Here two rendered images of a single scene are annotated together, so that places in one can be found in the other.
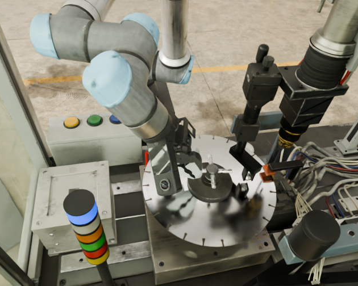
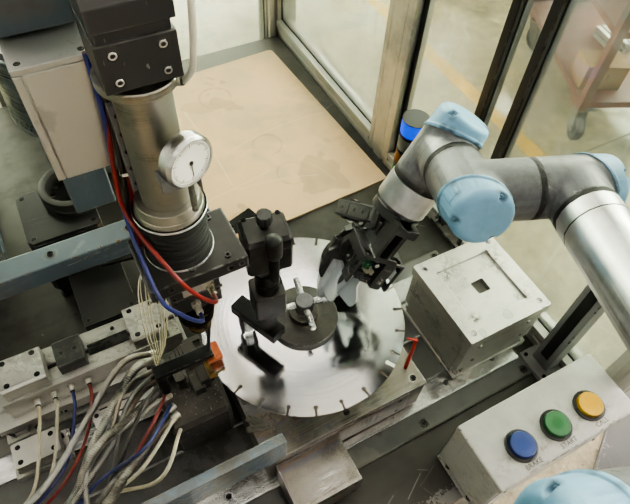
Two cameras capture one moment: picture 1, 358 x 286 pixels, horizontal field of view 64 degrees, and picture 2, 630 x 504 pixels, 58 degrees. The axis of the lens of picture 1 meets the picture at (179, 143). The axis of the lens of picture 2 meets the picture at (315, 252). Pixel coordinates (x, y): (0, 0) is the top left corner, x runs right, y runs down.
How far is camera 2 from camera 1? 92 cm
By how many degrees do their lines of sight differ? 79
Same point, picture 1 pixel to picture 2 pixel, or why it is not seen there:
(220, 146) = (298, 391)
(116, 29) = (495, 162)
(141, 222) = not seen: hidden behind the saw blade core
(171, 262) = not seen: hidden behind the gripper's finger
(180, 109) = not seen: outside the picture
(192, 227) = (309, 252)
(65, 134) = (576, 376)
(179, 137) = (361, 234)
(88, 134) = (541, 389)
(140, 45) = (449, 158)
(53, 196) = (501, 275)
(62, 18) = (581, 162)
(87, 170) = (487, 319)
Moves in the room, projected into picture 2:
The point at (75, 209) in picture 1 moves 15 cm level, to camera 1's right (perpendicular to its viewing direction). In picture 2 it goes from (414, 112) to (324, 123)
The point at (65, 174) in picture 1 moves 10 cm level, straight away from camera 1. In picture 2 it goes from (511, 304) to (561, 340)
